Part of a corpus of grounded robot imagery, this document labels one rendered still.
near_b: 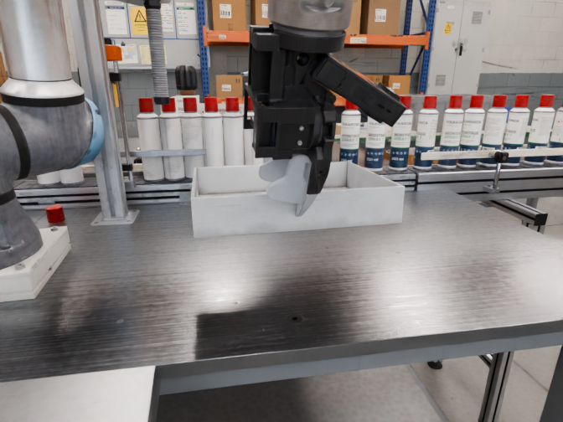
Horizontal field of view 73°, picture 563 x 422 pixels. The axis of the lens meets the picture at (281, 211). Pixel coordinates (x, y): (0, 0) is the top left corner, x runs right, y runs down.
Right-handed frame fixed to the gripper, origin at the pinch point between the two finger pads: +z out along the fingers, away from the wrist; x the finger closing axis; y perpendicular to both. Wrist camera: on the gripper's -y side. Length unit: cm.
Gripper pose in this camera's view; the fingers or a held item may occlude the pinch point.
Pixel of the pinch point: (302, 203)
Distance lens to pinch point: 47.5
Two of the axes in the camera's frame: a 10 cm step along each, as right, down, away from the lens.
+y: -9.7, 0.8, -2.5
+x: 2.5, 6.0, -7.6
